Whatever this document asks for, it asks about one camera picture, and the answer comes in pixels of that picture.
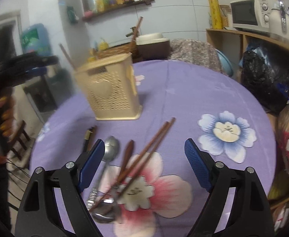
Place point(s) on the left hand yellow nails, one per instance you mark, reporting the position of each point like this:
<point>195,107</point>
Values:
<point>8,116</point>

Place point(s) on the brown chopstick crossing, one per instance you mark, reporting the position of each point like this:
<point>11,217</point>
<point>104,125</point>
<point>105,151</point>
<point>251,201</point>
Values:
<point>145,159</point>
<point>125,171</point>

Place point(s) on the grey water dispenser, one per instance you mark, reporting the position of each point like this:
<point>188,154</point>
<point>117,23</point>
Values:
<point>49,92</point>

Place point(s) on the wooden shelf unit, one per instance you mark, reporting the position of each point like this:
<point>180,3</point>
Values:
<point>233,44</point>

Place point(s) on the white electric kettle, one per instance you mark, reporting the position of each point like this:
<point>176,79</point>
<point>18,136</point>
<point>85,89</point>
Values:
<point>279,22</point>

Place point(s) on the bronze faucet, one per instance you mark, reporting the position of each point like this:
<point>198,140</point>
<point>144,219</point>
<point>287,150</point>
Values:
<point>131,33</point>

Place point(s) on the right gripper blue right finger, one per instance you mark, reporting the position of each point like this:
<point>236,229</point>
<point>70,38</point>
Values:
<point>201,164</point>

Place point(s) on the reddish brown chopstick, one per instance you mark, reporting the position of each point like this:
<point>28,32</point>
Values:
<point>136,30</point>

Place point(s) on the steel spoon ornate handle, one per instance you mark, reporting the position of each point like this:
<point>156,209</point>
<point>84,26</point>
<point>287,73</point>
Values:
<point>112,147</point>

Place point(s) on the yellow cylindrical box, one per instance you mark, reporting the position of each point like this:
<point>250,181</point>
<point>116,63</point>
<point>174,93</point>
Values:
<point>215,14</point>

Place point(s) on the green packet on wall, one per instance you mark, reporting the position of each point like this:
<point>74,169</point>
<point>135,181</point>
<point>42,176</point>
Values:
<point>72,16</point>

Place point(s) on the window with white frame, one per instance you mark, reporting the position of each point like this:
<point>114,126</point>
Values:
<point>10,30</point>

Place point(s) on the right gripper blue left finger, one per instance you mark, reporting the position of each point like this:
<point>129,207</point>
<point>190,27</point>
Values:
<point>88,163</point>

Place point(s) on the black chopstick gold band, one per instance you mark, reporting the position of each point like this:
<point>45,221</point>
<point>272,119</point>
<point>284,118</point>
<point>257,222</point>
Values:
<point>86,139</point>

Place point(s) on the purple floral tablecloth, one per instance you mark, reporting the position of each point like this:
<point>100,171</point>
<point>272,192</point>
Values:
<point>219,114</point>

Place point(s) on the black plastic bag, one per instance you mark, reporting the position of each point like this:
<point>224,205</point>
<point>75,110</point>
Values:
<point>269,84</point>

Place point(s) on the beige perforated utensil holder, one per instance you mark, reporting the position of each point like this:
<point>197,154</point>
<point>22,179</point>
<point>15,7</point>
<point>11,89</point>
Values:
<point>110,88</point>

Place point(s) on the white microwave oven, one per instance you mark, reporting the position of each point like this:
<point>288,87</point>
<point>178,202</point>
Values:
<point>252,15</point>

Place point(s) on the floral cloth covered furniture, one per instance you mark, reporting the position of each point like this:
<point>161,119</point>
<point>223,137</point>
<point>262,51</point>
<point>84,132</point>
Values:
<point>197,53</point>

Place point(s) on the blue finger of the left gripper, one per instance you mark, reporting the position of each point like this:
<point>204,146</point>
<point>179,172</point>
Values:
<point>35,72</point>
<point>34,60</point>

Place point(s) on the long steel spoon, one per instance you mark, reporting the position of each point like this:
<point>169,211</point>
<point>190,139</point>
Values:
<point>116,208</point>

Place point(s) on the yellow soap dispenser bottle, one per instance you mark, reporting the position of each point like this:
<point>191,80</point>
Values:
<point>103,45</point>

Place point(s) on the white brown rice cooker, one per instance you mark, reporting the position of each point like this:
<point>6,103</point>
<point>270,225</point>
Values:
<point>153,46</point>

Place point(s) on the blue water jug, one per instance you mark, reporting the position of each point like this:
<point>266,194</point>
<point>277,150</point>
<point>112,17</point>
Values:
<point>36,39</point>

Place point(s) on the woven basket sink basin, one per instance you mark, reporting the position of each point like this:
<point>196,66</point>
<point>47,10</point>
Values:
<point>119,49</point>

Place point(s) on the wooden stool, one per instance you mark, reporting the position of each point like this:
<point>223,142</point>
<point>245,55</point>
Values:
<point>19,140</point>

